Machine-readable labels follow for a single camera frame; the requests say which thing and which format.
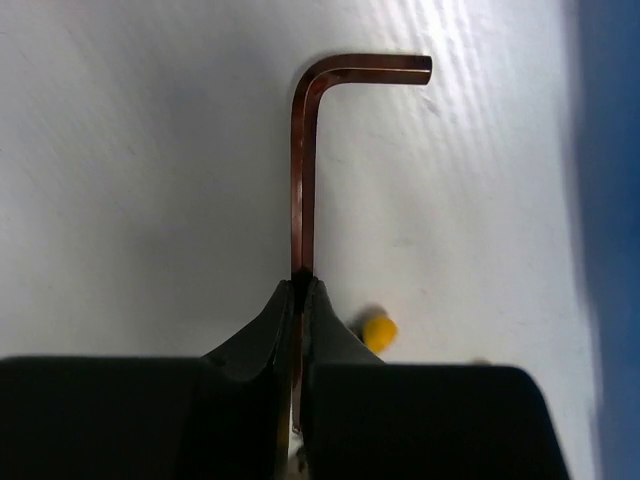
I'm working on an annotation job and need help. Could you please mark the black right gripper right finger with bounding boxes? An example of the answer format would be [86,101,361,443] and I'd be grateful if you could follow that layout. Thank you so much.
[299,279,569,479]

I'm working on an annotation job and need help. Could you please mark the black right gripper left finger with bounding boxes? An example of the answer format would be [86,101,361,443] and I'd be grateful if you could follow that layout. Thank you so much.
[1,281,294,479]

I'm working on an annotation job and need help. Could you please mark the yellow black pliers right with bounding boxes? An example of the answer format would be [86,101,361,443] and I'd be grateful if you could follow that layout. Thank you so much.
[350,304,399,355]

